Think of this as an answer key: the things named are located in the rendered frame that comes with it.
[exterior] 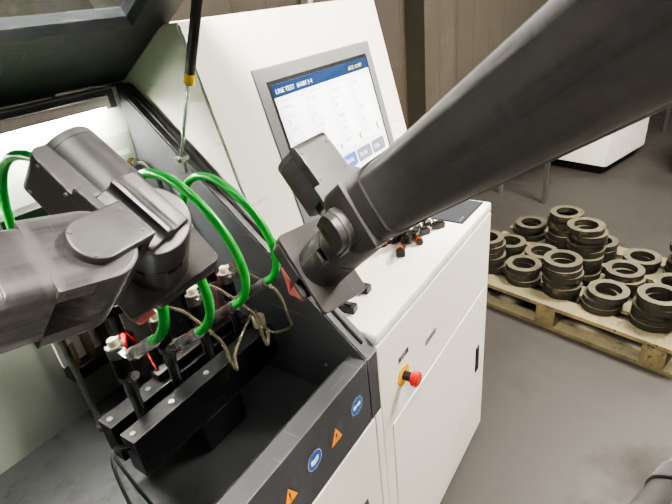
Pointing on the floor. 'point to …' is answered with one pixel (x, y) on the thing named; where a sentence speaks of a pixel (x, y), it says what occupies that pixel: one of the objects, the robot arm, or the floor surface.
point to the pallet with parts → (585, 284)
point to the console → (205, 100)
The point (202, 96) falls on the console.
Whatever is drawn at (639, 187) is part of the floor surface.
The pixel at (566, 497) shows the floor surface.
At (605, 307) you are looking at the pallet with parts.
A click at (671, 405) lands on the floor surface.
